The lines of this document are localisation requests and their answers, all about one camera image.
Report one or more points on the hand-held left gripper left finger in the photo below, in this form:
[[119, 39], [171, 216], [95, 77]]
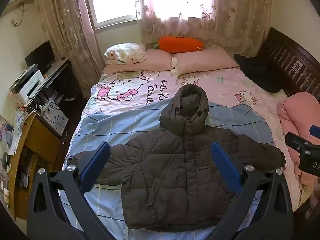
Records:
[[96, 165]]

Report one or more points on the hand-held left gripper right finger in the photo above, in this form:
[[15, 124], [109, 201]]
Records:
[[225, 166]]

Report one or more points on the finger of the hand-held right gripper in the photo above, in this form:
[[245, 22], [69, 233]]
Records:
[[296, 141], [315, 130]]

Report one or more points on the brown hooded puffer jacket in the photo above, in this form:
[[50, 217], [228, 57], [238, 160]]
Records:
[[170, 175]]

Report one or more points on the dark clothes pile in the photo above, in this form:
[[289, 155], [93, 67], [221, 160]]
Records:
[[260, 72]]

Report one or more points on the pink folded quilt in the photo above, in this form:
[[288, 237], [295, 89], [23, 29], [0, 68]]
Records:
[[297, 112]]

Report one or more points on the bed with Hello Kitty sheet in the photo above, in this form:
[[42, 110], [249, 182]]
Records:
[[125, 120]]

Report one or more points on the wooden desk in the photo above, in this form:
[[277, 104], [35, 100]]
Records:
[[41, 142]]

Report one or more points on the white floral box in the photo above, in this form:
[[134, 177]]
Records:
[[56, 120]]

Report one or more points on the dark wooden headboard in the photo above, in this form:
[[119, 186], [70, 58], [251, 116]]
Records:
[[292, 55]]

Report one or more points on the stack of papers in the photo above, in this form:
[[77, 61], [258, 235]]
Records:
[[8, 135]]

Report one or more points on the grey computer desk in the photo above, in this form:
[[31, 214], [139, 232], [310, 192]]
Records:
[[58, 68]]

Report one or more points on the white printer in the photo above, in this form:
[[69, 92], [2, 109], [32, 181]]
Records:
[[28, 83]]

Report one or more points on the pink pillow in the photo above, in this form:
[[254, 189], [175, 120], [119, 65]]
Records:
[[205, 60], [150, 61]]

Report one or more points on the small white cloth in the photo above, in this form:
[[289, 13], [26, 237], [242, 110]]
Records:
[[175, 70]]

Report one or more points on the white floral pillow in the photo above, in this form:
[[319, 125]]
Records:
[[125, 52]]

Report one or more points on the black monitor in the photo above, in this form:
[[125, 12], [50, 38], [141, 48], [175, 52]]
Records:
[[40, 56]]

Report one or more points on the orange carrot plush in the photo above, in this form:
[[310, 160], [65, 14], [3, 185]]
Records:
[[180, 44]]

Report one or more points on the beige floral curtain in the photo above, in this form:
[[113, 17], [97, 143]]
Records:
[[67, 25]]

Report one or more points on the pink sheer floral curtain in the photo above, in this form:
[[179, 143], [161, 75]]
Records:
[[225, 12]]

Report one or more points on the window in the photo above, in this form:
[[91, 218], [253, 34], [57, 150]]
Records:
[[115, 2]]

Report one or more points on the white air conditioner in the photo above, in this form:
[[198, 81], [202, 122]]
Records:
[[21, 1]]

